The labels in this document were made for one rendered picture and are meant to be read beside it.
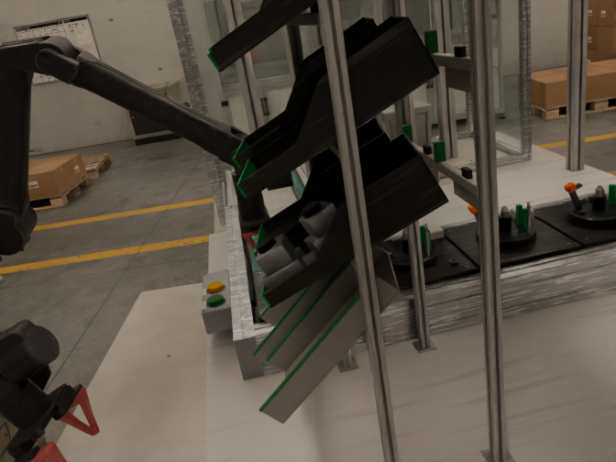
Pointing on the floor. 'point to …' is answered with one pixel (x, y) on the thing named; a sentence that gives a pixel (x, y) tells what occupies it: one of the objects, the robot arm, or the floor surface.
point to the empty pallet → (96, 165)
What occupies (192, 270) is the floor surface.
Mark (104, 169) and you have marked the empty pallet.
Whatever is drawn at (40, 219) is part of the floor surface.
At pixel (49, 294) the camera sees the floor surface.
